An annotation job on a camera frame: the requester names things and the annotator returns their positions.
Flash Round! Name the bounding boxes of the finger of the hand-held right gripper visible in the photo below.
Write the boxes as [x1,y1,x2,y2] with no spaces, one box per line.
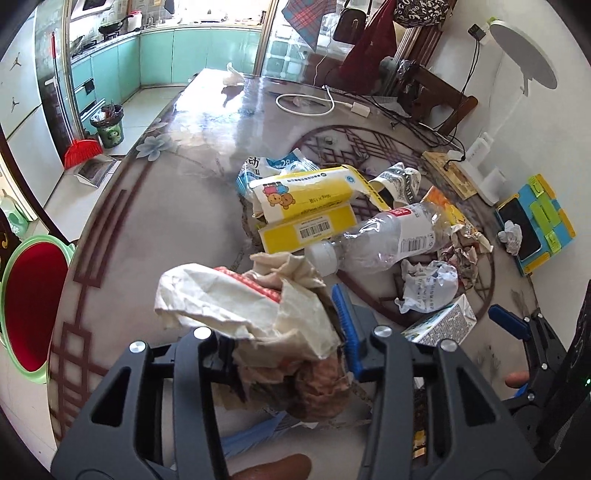
[488,305,568,370]
[502,385,543,418]

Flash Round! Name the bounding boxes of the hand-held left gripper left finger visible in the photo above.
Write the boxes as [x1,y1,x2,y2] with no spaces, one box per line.
[51,325,241,480]

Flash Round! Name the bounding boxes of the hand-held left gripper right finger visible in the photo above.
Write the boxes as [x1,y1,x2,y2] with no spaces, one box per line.
[332,284,541,480]

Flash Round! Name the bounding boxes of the brown paper bag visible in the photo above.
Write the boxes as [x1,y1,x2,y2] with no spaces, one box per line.
[154,251,356,421]

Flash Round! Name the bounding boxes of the white printed paper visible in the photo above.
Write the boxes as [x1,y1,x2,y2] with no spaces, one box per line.
[394,259,460,315]

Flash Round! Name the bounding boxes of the yellow cardboard box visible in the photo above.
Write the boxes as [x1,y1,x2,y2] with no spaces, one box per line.
[248,164,393,256]

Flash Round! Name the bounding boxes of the red bin with green rim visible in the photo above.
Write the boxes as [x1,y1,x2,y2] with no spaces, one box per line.
[0,234,77,386]

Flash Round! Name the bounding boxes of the green trash bin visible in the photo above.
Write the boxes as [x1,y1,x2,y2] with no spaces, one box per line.
[90,105,125,149]

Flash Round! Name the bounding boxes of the person's left hand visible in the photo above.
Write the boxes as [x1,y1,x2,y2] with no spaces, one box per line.
[231,453,315,480]

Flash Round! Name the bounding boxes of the small drink carton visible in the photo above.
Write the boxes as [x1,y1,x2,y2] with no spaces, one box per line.
[401,294,478,347]

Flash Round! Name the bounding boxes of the crumpled brown paper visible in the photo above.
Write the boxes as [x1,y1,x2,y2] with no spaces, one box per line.
[438,226,494,289]

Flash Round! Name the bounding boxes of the crumpled white tissue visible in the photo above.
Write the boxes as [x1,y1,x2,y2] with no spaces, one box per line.
[497,220,523,254]

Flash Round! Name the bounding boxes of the black smartphone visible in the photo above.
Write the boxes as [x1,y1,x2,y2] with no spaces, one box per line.
[499,196,543,261]

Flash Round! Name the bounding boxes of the blue face mask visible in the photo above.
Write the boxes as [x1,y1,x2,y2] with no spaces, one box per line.
[222,411,296,457]

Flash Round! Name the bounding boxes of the clear plastic bottle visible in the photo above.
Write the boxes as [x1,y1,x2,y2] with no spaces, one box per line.
[305,203,455,278]

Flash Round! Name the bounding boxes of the colourful toy phone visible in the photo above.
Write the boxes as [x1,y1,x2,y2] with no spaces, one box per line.
[495,174,577,277]

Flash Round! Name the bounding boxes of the orange snack wrapper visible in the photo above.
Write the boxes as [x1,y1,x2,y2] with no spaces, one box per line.
[422,186,481,241]

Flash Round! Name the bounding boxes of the white power strip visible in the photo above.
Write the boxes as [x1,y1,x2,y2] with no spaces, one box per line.
[450,131,509,207]

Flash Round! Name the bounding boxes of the patterned paper cup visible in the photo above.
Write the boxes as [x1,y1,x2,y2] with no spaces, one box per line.
[369,162,423,206]

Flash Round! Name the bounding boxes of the blue white plastic wrapper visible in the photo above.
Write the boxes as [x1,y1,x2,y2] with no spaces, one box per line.
[236,150,319,204]

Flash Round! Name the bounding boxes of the grey dustpan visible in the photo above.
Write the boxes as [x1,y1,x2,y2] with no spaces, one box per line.
[76,154,122,189]

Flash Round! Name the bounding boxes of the dark wooden chair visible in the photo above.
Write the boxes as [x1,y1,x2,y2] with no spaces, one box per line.
[397,65,478,137]

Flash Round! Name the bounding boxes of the green plastic stool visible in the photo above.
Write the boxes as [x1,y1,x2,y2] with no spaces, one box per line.
[0,196,28,234]

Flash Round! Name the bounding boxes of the red broom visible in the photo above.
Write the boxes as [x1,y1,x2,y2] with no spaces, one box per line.
[50,32,103,169]

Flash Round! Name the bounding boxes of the white round lamp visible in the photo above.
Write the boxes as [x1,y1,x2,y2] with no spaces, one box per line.
[488,18,559,97]

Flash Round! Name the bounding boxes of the red garment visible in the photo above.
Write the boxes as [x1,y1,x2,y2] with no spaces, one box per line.
[339,0,398,95]

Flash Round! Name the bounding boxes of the white refrigerator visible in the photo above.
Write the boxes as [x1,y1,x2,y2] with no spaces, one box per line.
[0,9,72,208]

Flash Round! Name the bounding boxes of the teal kitchen cabinets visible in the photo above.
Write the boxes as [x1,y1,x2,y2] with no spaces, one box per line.
[69,25,262,112]

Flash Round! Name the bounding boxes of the brown handbag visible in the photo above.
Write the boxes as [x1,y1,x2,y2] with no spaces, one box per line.
[332,9,368,44]

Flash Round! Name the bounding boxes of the plaid cloth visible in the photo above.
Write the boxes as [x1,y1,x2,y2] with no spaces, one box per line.
[281,0,338,51]

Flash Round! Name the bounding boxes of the black white patterned bag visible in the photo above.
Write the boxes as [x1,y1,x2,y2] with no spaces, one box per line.
[392,0,455,28]

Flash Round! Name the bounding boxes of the range hood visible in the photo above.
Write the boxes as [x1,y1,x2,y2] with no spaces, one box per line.
[74,0,114,19]

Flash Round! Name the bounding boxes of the white charger cable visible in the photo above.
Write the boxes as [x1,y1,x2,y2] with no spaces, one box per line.
[276,51,371,117]

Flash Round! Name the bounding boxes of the black power cable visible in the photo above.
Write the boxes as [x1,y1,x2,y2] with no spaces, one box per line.
[385,39,483,162]

